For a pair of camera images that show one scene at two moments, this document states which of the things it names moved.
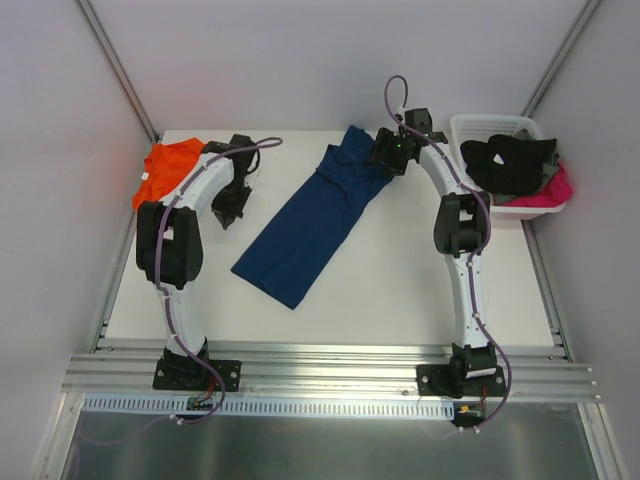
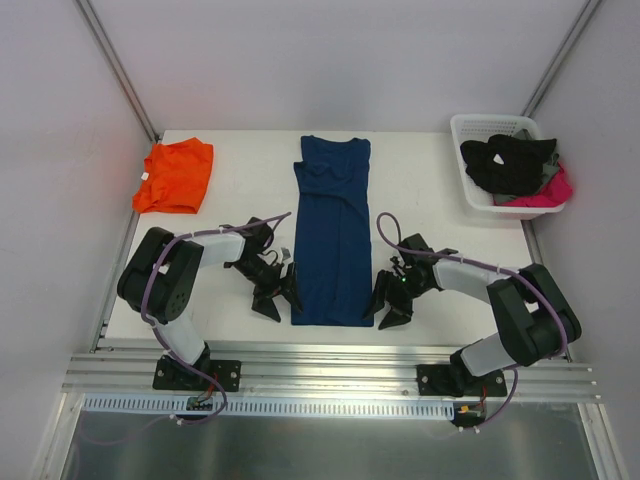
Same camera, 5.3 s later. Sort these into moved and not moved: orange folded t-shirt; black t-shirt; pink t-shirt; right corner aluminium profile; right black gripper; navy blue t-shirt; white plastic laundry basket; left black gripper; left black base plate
Moved: right black gripper; navy blue t-shirt; left black gripper
Not moved: right corner aluminium profile; left black base plate; pink t-shirt; white plastic laundry basket; black t-shirt; orange folded t-shirt
